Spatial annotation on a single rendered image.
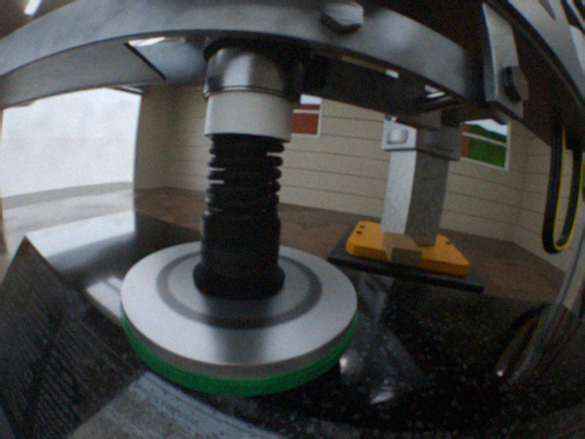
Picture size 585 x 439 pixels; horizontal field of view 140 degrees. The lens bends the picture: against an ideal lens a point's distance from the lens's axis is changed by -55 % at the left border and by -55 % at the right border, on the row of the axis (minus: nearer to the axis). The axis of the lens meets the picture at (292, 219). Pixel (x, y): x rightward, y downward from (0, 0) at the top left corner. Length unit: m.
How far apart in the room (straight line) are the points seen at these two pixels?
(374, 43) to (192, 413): 0.30
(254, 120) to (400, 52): 0.11
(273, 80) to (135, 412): 0.29
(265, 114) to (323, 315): 0.15
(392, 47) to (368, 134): 6.26
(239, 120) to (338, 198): 6.27
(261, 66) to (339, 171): 6.23
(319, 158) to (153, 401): 6.40
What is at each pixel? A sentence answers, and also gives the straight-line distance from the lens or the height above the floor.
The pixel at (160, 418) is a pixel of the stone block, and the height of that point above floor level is 0.83.
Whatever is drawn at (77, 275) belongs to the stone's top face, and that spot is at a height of 0.87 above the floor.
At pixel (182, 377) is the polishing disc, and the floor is 0.91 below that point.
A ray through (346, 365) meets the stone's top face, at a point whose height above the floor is 0.87.
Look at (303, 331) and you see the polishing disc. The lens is 0.16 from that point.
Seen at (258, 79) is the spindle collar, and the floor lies 1.08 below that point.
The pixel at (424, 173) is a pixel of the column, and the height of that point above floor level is 1.07.
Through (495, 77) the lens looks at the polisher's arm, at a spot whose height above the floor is 1.12.
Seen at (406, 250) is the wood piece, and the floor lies 0.83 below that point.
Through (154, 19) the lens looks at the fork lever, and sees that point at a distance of 0.18.
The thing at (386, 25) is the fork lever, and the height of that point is 1.14.
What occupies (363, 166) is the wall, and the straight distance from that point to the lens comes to 6.34.
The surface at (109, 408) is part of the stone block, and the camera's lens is 0.28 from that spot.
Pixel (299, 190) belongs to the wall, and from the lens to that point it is 6.61.
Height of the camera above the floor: 1.02
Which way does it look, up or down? 12 degrees down
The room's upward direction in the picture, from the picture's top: 6 degrees clockwise
